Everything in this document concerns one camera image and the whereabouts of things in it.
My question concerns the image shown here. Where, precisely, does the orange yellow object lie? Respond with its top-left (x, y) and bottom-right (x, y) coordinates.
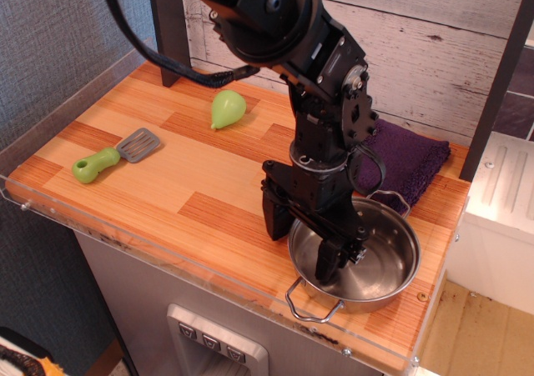
top-left (38, 358), bottom-right (65, 376)

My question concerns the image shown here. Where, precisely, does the white side cabinet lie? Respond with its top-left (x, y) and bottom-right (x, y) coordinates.
top-left (446, 133), bottom-right (533, 313)

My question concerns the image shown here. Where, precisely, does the stainless steel pot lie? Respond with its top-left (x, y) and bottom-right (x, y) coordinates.
top-left (285, 190), bottom-right (421, 323)

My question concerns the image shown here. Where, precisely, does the dark left vertical post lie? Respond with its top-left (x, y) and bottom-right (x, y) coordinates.
top-left (150, 0), bottom-right (191, 68)

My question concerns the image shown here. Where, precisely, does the clear acrylic table guard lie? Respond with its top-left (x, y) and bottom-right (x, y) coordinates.
top-left (1, 53), bottom-right (468, 375)

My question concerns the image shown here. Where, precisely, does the dark right vertical post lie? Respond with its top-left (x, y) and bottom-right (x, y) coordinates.
top-left (460, 0), bottom-right (533, 182)

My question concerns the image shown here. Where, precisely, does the dark vertical post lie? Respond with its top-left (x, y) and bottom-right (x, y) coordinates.
top-left (150, 0), bottom-right (191, 68)
top-left (460, 0), bottom-right (533, 182)

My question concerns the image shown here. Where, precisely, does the green toy pear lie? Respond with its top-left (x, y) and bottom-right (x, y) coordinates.
top-left (211, 90), bottom-right (247, 129)

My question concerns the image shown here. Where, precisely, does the silver dispenser button panel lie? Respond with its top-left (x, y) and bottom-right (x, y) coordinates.
top-left (167, 303), bottom-right (270, 375)

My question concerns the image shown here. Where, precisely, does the green handled grey spatula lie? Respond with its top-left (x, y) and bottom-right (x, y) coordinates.
top-left (71, 128), bottom-right (160, 184)

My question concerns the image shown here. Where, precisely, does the purple folded cloth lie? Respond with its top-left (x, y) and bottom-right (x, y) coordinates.
top-left (358, 120), bottom-right (451, 214)

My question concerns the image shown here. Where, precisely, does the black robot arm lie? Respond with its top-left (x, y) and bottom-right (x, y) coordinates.
top-left (201, 0), bottom-right (385, 284)

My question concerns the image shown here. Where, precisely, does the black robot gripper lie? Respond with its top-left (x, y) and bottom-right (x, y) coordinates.
top-left (261, 160), bottom-right (370, 285)

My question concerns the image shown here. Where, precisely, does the black braided cable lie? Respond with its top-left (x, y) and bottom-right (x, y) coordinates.
top-left (98, 0), bottom-right (262, 89)

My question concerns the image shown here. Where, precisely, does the grey toy fridge cabinet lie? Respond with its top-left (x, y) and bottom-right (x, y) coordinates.
top-left (76, 233), bottom-right (379, 375)

